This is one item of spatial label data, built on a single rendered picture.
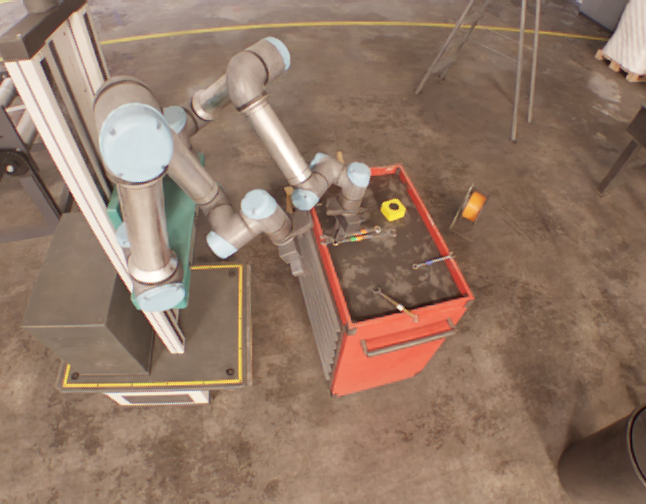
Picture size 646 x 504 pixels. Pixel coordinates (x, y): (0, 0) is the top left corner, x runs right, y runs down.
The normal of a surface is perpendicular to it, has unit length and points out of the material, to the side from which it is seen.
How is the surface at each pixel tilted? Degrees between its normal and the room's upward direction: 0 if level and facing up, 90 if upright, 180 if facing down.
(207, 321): 0
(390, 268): 0
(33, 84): 90
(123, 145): 83
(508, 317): 0
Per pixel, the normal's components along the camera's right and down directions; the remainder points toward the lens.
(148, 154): 0.55, 0.60
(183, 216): 0.09, -0.62
